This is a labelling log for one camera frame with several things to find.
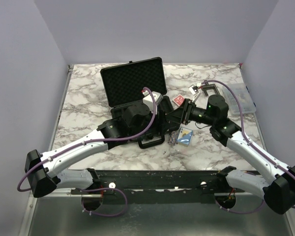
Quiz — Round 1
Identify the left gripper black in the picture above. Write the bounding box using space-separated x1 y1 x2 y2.
130 105 171 138

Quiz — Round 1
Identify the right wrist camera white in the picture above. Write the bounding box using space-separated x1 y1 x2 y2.
189 83 202 103

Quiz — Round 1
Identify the red playing card deck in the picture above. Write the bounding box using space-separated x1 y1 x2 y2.
172 94 185 106

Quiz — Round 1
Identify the blue playing card deck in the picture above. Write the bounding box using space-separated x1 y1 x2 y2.
177 127 193 146

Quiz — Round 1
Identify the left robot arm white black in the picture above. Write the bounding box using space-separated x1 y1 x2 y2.
25 102 172 198

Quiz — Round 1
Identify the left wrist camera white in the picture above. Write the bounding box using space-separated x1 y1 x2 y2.
142 90 163 113

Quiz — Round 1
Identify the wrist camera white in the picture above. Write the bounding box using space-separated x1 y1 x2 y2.
189 83 202 103
142 90 163 113

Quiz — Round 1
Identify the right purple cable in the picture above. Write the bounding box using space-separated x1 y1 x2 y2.
198 80 295 213

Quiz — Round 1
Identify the black metal clamp tool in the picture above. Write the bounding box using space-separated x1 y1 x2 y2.
201 81 220 97

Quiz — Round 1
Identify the blue tan poker chip stack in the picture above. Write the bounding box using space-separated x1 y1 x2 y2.
168 131 179 146

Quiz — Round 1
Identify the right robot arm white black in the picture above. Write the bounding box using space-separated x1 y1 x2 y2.
166 94 295 214

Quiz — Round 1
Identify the purple cable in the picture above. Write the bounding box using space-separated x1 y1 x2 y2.
16 87 160 217
198 80 295 213

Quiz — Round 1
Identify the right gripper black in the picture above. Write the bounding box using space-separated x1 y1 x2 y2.
166 98 216 126

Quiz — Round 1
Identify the clear plastic parts box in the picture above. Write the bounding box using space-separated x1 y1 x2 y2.
221 83 256 116

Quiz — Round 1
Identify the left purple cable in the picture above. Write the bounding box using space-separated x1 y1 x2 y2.
16 87 160 217

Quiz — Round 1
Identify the black poker carrying case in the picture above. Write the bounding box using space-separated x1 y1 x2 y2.
98 57 178 149

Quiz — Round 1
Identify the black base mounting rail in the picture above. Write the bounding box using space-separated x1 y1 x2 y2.
71 170 232 204

